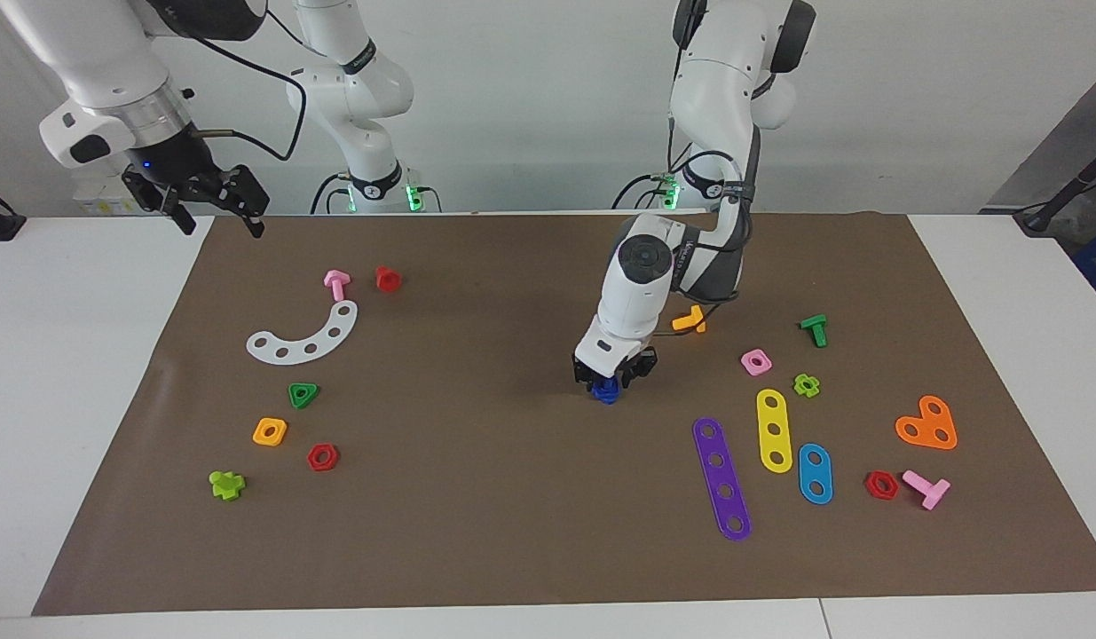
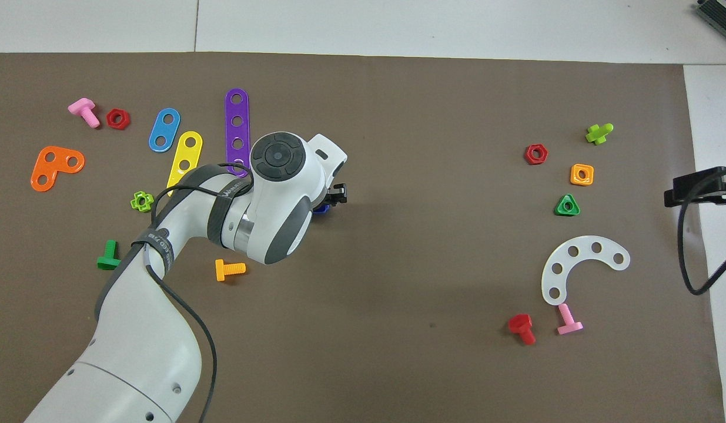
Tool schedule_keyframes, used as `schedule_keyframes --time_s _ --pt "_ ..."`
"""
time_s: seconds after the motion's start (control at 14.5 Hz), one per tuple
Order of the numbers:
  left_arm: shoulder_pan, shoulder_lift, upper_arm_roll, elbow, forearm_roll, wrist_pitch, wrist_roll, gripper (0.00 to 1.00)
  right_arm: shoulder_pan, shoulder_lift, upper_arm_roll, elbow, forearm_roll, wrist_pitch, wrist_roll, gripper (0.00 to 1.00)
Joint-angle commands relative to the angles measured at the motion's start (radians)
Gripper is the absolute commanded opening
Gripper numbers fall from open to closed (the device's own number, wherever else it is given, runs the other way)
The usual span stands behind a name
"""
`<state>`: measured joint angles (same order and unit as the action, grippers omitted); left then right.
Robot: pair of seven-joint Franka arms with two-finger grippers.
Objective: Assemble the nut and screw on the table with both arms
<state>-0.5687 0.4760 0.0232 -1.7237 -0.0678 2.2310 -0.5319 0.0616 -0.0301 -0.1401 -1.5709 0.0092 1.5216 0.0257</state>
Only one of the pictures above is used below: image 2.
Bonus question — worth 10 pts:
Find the pink plastic toy screw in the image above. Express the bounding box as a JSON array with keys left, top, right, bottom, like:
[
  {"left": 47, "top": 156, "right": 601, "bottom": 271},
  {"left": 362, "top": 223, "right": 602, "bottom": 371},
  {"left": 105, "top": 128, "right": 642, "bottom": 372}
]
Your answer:
[
  {"left": 68, "top": 98, "right": 101, "bottom": 129},
  {"left": 556, "top": 303, "right": 584, "bottom": 336}
]

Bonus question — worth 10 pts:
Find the orange three-hole angled plate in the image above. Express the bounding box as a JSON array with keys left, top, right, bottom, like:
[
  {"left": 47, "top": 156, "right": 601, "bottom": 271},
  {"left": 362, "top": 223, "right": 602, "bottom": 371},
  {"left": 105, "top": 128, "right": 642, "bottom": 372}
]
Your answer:
[{"left": 31, "top": 146, "right": 86, "bottom": 193}]

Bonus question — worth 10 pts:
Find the red plastic toy screw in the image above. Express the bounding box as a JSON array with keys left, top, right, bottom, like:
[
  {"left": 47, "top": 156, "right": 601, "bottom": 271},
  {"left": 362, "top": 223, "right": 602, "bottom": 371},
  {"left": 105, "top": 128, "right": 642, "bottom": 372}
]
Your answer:
[{"left": 507, "top": 314, "right": 537, "bottom": 346}]

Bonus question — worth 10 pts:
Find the yellow three-hole plate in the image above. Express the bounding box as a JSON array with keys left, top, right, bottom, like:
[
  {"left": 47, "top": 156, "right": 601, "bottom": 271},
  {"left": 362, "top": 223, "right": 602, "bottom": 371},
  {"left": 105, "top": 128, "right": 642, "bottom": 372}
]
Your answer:
[{"left": 166, "top": 130, "right": 203, "bottom": 193}]

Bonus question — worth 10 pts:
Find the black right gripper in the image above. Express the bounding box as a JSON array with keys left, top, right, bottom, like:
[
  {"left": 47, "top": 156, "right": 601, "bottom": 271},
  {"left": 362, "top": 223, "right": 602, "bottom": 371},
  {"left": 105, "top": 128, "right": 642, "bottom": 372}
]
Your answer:
[{"left": 664, "top": 166, "right": 726, "bottom": 212}]

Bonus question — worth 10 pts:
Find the lime plastic toy screw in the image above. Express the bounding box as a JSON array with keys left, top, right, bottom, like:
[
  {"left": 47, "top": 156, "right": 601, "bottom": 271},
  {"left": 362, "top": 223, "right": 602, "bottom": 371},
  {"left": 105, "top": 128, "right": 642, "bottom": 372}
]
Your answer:
[{"left": 585, "top": 123, "right": 614, "bottom": 146}]

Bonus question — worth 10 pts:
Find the white curved five-hole plate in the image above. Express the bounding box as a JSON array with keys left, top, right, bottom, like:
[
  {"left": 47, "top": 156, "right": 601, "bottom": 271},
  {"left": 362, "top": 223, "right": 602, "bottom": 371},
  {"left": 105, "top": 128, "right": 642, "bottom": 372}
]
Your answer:
[{"left": 541, "top": 236, "right": 631, "bottom": 307}]

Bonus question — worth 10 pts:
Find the orange plastic toy screw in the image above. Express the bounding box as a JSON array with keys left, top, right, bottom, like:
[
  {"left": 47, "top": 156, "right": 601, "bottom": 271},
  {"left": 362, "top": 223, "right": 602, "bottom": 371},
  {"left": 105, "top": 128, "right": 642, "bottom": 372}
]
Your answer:
[{"left": 215, "top": 258, "right": 247, "bottom": 283}]

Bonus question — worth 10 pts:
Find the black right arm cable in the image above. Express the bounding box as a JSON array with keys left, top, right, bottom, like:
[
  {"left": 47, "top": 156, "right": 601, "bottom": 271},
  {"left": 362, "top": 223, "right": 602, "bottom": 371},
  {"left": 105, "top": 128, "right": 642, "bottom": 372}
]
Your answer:
[{"left": 678, "top": 166, "right": 726, "bottom": 296}]

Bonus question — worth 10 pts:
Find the brown table mat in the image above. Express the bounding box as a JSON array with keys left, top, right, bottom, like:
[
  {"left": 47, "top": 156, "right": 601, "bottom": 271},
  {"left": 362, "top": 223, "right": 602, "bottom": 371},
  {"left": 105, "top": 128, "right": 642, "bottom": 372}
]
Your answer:
[{"left": 0, "top": 52, "right": 726, "bottom": 423}]

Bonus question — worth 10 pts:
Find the blue two-hole plate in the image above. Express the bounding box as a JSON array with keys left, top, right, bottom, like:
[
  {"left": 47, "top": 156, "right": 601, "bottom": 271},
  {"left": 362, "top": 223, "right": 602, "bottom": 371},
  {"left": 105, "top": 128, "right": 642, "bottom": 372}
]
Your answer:
[{"left": 148, "top": 108, "right": 181, "bottom": 153}]

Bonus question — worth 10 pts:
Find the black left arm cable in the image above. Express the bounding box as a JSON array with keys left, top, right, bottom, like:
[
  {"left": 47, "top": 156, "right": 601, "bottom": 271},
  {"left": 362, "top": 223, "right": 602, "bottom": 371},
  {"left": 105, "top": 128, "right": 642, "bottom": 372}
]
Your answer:
[{"left": 140, "top": 163, "right": 253, "bottom": 423}]

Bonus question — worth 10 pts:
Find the green triangular toy nut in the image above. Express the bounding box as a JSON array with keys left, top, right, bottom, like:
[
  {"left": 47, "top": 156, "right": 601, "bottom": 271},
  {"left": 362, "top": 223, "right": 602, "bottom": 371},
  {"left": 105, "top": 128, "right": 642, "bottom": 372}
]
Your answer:
[{"left": 554, "top": 193, "right": 581, "bottom": 217}]

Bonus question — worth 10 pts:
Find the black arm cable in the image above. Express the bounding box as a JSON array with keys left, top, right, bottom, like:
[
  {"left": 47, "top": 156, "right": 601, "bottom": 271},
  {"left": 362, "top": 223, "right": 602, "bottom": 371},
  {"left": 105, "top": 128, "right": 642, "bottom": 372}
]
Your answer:
[
  {"left": 678, "top": 166, "right": 726, "bottom": 296},
  {"left": 140, "top": 163, "right": 253, "bottom": 423}
]

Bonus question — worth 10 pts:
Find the green plastic toy screw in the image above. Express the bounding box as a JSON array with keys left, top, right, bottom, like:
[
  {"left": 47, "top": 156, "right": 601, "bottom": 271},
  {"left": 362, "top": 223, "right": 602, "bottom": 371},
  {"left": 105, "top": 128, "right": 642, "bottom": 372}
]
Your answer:
[{"left": 96, "top": 240, "right": 123, "bottom": 271}]

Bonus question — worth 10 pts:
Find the grey ribbed device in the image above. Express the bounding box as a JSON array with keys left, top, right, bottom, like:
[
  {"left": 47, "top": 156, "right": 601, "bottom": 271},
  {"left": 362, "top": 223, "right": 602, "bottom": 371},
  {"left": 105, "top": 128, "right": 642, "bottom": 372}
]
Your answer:
[{"left": 694, "top": 0, "right": 726, "bottom": 31}]

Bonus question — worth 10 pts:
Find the purple four-hole plate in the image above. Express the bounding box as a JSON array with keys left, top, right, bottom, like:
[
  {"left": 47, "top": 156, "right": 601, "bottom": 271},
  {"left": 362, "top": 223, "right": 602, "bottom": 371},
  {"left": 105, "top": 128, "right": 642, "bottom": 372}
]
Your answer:
[{"left": 225, "top": 88, "right": 252, "bottom": 177}]

